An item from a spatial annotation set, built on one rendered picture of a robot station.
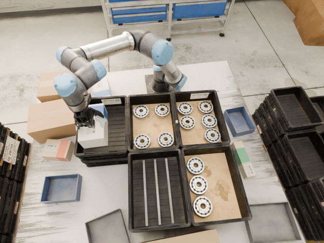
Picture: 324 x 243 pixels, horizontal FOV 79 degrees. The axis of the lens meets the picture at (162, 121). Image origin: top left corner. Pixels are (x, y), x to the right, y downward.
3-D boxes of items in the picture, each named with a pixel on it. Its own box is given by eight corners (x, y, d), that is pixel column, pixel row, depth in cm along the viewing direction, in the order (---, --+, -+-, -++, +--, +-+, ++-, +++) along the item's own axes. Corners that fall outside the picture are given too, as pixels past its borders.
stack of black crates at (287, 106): (250, 114, 217) (270, 88, 178) (276, 111, 220) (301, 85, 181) (264, 148, 198) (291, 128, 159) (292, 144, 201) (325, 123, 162)
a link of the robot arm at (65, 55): (139, 20, 106) (50, 42, 76) (154, 29, 102) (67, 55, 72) (137, 41, 114) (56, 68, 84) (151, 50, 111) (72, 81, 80)
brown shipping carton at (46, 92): (87, 83, 165) (81, 69, 151) (87, 104, 154) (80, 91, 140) (50, 87, 162) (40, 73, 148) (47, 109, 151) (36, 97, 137)
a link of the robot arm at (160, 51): (174, 70, 148) (148, 26, 97) (190, 80, 143) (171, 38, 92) (165, 83, 149) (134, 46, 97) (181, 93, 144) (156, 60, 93)
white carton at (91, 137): (85, 114, 109) (79, 105, 101) (107, 112, 110) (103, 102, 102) (84, 148, 100) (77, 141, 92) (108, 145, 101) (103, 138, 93)
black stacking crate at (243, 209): (179, 155, 123) (180, 148, 114) (225, 151, 125) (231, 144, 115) (189, 226, 104) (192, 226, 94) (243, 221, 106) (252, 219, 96)
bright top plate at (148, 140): (132, 135, 124) (132, 135, 124) (148, 132, 126) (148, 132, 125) (135, 150, 120) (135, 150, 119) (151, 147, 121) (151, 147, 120)
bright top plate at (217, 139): (202, 129, 127) (202, 129, 127) (217, 127, 128) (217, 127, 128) (207, 144, 122) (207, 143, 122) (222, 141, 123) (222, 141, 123)
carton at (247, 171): (230, 145, 139) (233, 141, 134) (238, 143, 140) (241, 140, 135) (243, 179, 128) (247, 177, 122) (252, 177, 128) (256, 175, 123)
